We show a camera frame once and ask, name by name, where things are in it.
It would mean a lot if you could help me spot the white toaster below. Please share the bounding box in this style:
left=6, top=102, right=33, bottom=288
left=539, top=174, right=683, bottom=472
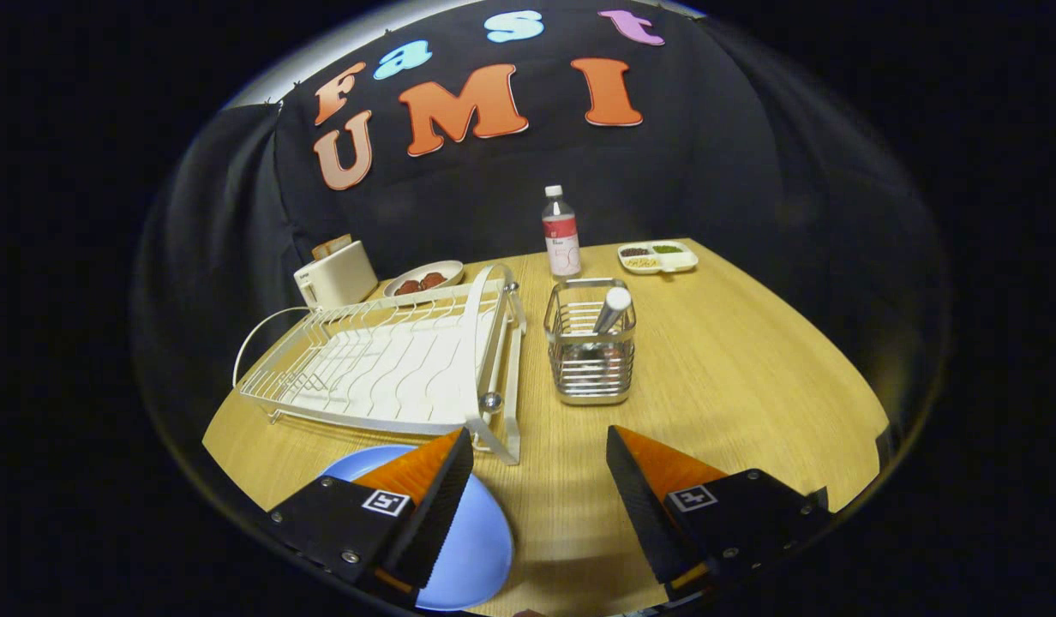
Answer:
left=293, top=240, right=380, bottom=311

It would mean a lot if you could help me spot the white oval plate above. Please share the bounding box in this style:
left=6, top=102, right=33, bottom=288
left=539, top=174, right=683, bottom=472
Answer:
left=383, top=260, right=465, bottom=299

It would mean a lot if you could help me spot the black backdrop cloth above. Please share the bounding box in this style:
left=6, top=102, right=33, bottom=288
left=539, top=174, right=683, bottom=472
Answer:
left=134, top=0, right=953, bottom=446

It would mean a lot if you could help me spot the spoon with checked handle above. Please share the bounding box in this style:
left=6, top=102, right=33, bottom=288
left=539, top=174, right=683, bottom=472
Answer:
left=590, top=286, right=633, bottom=337

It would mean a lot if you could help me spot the white wire dish rack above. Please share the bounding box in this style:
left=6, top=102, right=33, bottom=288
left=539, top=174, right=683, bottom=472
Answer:
left=232, top=263, right=528, bottom=466

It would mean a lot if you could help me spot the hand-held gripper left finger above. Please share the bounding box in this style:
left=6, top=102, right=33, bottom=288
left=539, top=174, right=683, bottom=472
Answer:
left=267, top=427, right=476, bottom=611

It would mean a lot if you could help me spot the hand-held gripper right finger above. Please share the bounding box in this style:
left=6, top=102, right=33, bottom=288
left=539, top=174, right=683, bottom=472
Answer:
left=606, top=425, right=833, bottom=605

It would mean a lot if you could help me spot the clear bottle with red label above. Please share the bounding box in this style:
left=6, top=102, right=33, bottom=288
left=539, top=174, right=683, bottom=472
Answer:
left=542, top=185, right=582, bottom=279

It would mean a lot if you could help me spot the blue plate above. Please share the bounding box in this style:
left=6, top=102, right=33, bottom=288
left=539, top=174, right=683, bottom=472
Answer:
left=318, top=444, right=514, bottom=612

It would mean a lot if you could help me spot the metal wire basket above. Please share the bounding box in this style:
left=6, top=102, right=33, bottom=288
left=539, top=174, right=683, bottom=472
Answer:
left=543, top=277, right=638, bottom=406

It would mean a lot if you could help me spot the white divided condiment tray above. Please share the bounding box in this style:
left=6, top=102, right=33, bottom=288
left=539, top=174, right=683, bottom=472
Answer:
left=616, top=241, right=699, bottom=276

